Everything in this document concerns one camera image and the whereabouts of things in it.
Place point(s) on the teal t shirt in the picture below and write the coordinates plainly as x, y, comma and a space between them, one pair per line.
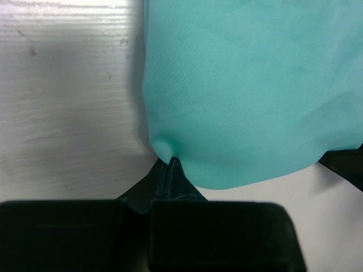
246, 91

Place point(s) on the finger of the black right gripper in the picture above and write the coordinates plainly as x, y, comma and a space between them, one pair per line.
345, 163

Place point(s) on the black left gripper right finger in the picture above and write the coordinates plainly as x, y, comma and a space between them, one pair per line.
190, 233

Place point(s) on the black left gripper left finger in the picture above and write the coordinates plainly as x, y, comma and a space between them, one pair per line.
77, 235

